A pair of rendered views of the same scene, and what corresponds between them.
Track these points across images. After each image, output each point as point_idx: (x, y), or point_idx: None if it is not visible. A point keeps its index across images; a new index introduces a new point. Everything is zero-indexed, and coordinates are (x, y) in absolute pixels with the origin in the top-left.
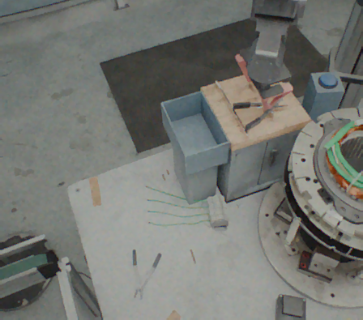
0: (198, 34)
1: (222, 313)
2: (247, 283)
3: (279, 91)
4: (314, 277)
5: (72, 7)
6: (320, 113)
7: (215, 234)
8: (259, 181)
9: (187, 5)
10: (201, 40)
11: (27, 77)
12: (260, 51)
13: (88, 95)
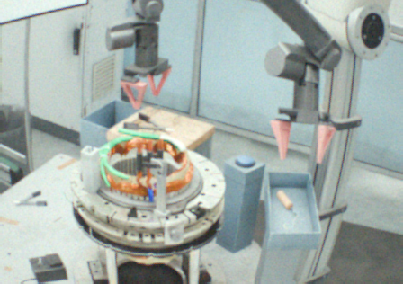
0: (359, 225)
1: (31, 242)
2: (60, 249)
3: (131, 80)
4: (90, 274)
5: (292, 155)
6: (228, 197)
7: None
8: None
9: (376, 201)
10: (355, 230)
11: None
12: (110, 23)
13: None
